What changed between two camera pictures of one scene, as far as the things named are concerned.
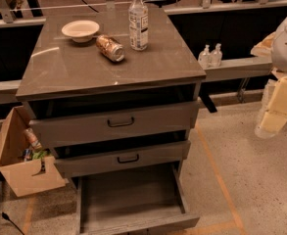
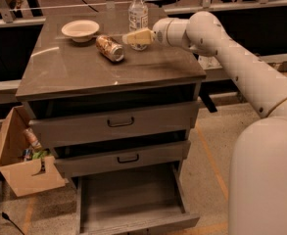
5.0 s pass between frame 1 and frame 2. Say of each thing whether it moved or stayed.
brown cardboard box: stayed
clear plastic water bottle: stayed
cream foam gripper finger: moved
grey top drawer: stayed
